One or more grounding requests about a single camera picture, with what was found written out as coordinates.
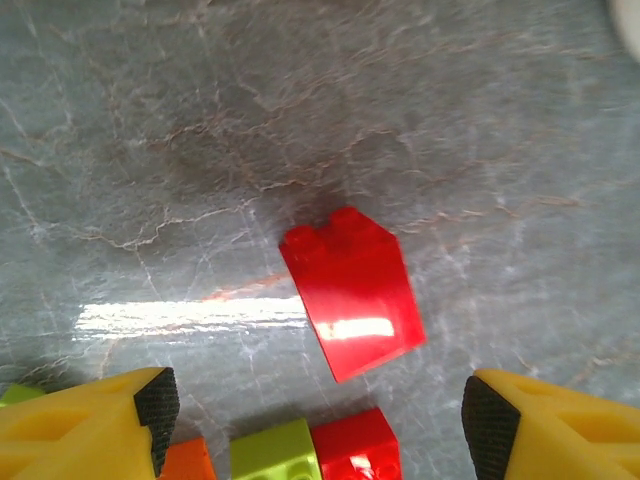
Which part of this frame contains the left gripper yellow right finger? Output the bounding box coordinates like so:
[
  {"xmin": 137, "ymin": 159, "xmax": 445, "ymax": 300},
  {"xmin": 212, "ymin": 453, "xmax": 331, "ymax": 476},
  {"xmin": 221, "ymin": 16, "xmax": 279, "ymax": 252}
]
[{"xmin": 460, "ymin": 368, "xmax": 640, "ymax": 480}]

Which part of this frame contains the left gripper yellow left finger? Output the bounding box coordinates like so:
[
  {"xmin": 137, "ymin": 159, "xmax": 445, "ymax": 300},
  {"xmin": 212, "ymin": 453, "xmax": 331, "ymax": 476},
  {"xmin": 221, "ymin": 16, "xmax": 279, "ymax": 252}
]
[{"xmin": 0, "ymin": 367, "xmax": 180, "ymax": 480}]

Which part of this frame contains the long green lego brick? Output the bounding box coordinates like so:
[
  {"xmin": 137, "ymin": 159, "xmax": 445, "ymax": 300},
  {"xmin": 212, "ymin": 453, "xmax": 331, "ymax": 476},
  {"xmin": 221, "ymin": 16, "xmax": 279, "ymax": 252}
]
[{"xmin": 0, "ymin": 383, "xmax": 46, "ymax": 407}]

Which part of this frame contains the small orange sloped lego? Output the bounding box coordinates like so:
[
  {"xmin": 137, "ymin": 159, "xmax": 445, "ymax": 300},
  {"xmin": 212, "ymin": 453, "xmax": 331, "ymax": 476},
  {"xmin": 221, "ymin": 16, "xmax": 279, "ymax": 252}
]
[{"xmin": 158, "ymin": 435, "xmax": 217, "ymax": 480}]

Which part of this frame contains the small green lego brick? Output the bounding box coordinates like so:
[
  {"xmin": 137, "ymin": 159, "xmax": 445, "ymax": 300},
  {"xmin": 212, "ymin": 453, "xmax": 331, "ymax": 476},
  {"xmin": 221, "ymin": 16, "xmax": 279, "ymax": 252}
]
[{"xmin": 229, "ymin": 418, "xmax": 321, "ymax": 480}]

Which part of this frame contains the red sloped lego brick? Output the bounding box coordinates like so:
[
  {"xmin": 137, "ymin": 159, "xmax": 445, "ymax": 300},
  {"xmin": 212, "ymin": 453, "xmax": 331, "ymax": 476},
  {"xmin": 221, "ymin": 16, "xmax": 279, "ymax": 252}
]
[{"xmin": 278, "ymin": 206, "xmax": 428, "ymax": 384}]

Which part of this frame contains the white plastic container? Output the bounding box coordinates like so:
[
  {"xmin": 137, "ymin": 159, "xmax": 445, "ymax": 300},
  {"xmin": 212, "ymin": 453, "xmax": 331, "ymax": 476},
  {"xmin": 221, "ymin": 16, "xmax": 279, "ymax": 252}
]
[{"xmin": 607, "ymin": 0, "xmax": 640, "ymax": 64}]

